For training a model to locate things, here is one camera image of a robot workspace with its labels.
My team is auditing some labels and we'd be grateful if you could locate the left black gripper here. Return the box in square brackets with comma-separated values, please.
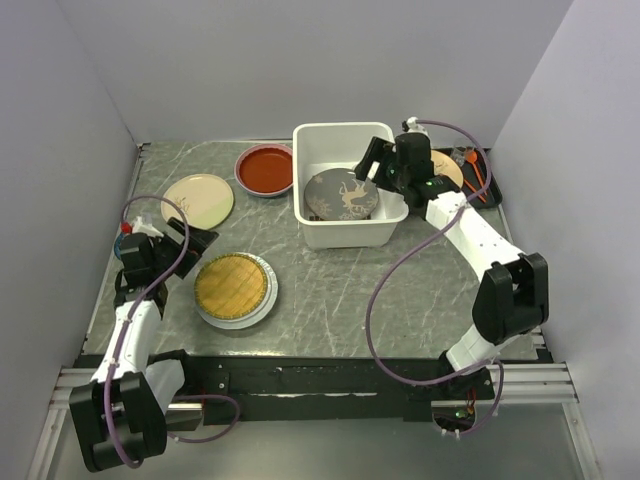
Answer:
[151, 217, 217, 279]

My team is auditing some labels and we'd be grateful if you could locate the cream floral plate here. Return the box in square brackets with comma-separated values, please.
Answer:
[164, 174, 235, 230]

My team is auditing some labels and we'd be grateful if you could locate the grey deer pattern plate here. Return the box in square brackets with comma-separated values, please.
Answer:
[304, 168, 379, 221]

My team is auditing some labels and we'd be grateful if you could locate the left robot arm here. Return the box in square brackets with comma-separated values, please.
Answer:
[69, 217, 219, 472]

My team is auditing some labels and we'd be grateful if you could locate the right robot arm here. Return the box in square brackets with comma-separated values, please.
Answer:
[354, 131, 549, 398]

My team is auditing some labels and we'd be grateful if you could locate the white plastic bin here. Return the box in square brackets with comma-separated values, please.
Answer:
[293, 122, 409, 249]

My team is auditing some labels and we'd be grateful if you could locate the beige bird pattern plate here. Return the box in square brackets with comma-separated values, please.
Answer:
[431, 150, 464, 187]

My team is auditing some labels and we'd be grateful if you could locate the round bamboo mat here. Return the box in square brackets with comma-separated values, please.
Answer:
[194, 253, 268, 321]

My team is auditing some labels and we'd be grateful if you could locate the blue white small bowl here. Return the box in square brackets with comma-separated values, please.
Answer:
[113, 232, 125, 260]

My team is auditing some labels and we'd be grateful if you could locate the clear plastic cup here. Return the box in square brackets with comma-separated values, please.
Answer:
[450, 145, 475, 167]

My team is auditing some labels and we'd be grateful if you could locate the red round plate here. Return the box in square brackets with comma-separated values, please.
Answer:
[234, 144, 293, 198]

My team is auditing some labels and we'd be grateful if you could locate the black tray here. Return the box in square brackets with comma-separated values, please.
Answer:
[460, 149, 503, 210]

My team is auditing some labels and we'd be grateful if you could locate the orange plastic spoon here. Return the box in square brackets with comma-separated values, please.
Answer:
[465, 149, 485, 188]

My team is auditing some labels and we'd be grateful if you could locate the orange plastic fork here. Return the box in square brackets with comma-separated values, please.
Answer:
[463, 179, 487, 204]

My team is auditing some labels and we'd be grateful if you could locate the white plate under mat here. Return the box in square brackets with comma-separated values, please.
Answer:
[196, 252, 279, 330]

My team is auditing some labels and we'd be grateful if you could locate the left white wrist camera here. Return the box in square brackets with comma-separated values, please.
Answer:
[121, 214, 163, 238]

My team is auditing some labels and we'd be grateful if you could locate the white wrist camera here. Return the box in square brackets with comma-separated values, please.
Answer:
[121, 214, 163, 238]
[401, 117, 429, 136]

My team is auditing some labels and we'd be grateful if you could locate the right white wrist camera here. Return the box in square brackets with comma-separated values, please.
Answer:
[401, 117, 429, 136]

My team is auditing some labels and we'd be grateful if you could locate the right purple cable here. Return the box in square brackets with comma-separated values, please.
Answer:
[367, 118, 506, 436]

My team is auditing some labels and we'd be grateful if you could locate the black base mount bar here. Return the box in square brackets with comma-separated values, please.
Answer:
[149, 352, 501, 426]

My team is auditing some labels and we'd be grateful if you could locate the aluminium rail frame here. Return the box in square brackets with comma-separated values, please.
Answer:
[49, 364, 578, 410]

